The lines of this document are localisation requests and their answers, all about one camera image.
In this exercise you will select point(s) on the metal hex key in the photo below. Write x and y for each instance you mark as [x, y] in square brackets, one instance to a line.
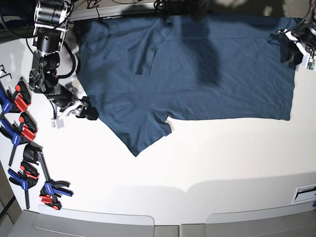
[4, 73]

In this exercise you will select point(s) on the black hanging camera mount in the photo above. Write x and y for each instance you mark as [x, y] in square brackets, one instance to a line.
[200, 8]

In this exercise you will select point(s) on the white label plate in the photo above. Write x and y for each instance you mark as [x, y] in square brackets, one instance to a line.
[304, 194]

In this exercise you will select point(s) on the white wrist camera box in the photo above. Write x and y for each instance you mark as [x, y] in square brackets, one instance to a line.
[309, 62]
[57, 123]

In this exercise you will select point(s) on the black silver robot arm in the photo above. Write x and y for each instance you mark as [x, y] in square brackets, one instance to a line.
[309, 18]
[51, 18]

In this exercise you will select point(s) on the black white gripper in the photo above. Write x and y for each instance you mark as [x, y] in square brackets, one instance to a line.
[65, 102]
[305, 35]

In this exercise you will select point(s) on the blue red bar clamp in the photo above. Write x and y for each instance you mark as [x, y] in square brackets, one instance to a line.
[52, 190]
[26, 178]
[16, 102]
[19, 135]

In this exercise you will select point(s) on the dark blue T-shirt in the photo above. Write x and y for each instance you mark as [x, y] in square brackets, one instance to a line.
[139, 71]

